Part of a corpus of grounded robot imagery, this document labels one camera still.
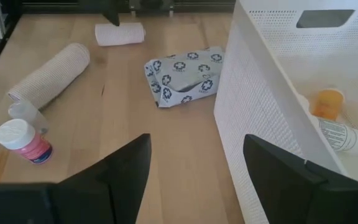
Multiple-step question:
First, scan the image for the long white bandage roll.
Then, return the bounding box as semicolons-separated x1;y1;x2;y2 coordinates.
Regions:
7;42;91;110

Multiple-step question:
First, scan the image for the orange pill bottle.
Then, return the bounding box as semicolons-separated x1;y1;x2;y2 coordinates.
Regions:
310;88;346;121

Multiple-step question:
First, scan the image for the white perforated plastic basket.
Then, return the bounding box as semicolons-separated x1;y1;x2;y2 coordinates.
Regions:
213;0;358;224

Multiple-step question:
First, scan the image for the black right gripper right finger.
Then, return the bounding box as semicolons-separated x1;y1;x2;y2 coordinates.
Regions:
242;134;358;224

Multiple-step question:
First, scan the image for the small white bottle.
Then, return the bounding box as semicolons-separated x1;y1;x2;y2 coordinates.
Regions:
94;22;147;47

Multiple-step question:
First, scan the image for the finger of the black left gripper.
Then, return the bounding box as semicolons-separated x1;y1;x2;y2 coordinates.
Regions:
101;0;121;27

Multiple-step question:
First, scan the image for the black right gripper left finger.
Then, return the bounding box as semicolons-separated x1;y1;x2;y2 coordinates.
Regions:
54;133;152;224

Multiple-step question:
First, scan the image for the white labelled pill bottle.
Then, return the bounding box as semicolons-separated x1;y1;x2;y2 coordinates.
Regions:
296;93;358;156

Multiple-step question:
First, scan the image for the small grey printed pouch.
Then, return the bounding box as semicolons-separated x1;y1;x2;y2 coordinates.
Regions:
144;46;227;110

